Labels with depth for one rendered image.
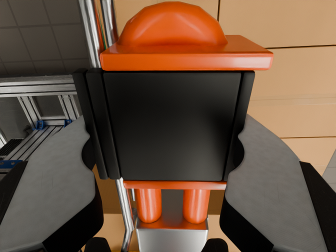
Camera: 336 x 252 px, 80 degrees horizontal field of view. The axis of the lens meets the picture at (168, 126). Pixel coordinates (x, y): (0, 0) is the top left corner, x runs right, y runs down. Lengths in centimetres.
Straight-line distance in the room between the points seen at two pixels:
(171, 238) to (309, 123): 95
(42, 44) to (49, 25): 13
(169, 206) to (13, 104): 144
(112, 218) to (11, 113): 128
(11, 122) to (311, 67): 167
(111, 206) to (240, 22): 68
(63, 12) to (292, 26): 117
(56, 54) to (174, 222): 143
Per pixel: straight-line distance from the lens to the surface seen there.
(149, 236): 20
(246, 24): 81
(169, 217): 19
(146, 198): 16
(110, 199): 47
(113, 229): 49
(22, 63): 168
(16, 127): 167
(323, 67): 97
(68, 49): 149
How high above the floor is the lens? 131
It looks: 58 degrees down
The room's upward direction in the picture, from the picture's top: 177 degrees counter-clockwise
